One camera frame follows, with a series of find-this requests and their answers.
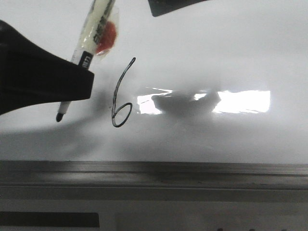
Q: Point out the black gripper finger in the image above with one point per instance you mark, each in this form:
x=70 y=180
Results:
x=30 y=75
x=161 y=7

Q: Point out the white whiteboard with aluminium frame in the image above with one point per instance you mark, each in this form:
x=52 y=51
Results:
x=207 y=102

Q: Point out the white black whiteboard marker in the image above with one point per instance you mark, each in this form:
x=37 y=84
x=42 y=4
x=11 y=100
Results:
x=98 y=34

